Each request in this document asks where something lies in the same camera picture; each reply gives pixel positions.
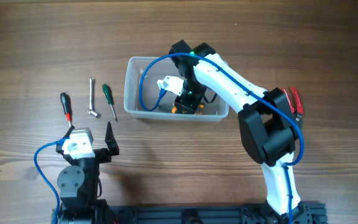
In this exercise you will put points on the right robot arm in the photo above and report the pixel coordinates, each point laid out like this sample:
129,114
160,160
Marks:
270,130

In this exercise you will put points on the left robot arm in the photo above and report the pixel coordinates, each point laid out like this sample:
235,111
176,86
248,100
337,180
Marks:
79,183

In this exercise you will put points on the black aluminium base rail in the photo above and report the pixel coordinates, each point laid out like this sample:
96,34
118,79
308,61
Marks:
185,214

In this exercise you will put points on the black red-collar screwdriver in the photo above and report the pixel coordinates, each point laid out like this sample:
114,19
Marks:
65,100

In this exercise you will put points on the clear plastic container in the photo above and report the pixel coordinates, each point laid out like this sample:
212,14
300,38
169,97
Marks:
211,112

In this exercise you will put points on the red handle pliers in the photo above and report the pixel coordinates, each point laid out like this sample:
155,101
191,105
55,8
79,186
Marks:
295,103

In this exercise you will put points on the orange black needle-nose pliers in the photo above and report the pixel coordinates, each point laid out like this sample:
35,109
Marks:
174,109

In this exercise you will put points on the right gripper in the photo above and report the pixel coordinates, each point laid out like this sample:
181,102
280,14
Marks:
186,104

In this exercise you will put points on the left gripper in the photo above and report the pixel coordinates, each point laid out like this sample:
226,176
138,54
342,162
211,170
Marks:
101,154

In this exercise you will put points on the green handle screwdriver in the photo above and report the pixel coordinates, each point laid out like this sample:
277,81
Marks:
108,94

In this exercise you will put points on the silver socket wrench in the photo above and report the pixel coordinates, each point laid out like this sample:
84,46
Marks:
91,110

